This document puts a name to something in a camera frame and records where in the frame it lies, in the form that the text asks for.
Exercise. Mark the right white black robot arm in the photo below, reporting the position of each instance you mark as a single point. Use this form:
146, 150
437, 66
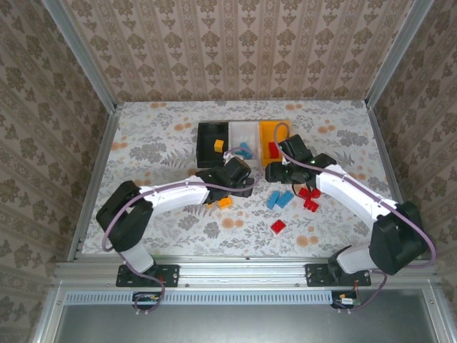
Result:
357, 193

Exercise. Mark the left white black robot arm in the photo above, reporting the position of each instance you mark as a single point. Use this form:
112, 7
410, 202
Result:
171, 194

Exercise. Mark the black plastic bin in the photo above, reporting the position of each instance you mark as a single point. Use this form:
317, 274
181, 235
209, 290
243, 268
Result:
205, 157

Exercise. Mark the yellow plastic bin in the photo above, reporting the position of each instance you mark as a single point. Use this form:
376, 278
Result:
266, 132

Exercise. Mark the white plastic bin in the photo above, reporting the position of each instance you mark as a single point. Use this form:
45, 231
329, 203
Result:
244, 132

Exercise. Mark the small connector board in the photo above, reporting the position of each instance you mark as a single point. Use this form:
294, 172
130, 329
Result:
148, 298
346, 300

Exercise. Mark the grey metal sheet panel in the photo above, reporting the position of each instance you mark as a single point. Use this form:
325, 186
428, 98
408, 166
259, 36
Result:
250, 325

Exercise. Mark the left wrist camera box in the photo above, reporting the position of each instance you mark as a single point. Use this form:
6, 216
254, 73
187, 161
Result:
227, 155

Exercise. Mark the aluminium side rail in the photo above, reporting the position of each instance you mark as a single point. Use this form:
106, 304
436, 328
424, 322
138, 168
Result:
387, 160
103, 157

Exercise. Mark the aluminium table edge rail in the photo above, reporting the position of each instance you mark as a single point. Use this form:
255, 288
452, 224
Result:
242, 273

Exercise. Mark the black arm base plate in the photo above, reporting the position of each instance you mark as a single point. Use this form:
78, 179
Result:
316, 275
168, 275

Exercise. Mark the aluminium corner post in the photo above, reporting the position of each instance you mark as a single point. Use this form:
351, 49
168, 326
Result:
398, 53
80, 53

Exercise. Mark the aluminium lower frame rail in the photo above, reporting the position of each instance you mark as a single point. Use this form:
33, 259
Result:
441, 318
48, 318

